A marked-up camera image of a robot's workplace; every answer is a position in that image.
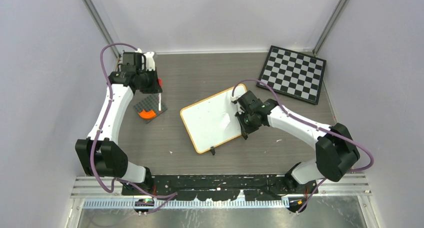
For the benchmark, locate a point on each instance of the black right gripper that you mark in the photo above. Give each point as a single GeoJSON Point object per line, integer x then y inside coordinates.
{"type": "Point", "coordinates": [246, 130]}

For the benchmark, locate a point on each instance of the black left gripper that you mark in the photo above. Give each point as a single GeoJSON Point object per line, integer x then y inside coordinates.
{"type": "Point", "coordinates": [155, 88]}

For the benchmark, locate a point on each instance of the red capped whiteboard marker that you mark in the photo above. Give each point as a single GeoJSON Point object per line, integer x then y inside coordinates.
{"type": "Point", "coordinates": [160, 96]}

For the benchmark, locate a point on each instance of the white whiteboard orange frame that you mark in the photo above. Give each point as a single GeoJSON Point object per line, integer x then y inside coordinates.
{"type": "Point", "coordinates": [212, 121]}

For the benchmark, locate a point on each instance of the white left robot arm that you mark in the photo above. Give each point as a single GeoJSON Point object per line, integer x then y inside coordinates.
{"type": "Point", "coordinates": [99, 153]}

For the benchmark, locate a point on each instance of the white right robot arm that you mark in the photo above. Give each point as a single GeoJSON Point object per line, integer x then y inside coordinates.
{"type": "Point", "coordinates": [334, 153]}

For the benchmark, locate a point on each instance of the grey studded building plate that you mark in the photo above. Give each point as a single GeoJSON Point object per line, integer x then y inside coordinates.
{"type": "Point", "coordinates": [149, 103]}

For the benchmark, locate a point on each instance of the orange curved block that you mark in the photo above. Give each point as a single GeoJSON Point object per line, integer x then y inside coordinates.
{"type": "Point", "coordinates": [147, 115]}

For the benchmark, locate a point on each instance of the black white checkerboard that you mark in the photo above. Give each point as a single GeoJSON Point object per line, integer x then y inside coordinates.
{"type": "Point", "coordinates": [293, 74]}

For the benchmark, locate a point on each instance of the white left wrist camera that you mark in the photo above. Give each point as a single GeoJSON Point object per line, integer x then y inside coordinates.
{"type": "Point", "coordinates": [148, 60]}

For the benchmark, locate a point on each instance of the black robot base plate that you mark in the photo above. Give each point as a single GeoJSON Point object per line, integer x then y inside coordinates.
{"type": "Point", "coordinates": [220, 187]}

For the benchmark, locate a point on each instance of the aluminium rail frame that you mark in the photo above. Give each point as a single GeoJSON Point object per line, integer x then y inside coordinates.
{"type": "Point", "coordinates": [95, 197]}

